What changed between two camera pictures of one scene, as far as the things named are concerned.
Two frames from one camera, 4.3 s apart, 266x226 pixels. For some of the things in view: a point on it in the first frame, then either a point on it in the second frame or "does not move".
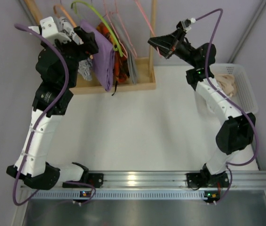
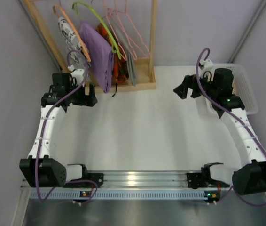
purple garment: [104, 60] does not move
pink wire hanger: [157, 48] to [128, 36]
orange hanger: [57, 5] to [78, 40]
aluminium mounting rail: [171, 180] does not move
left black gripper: [86, 41] to [86, 98]
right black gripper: [175, 42] to [194, 87]
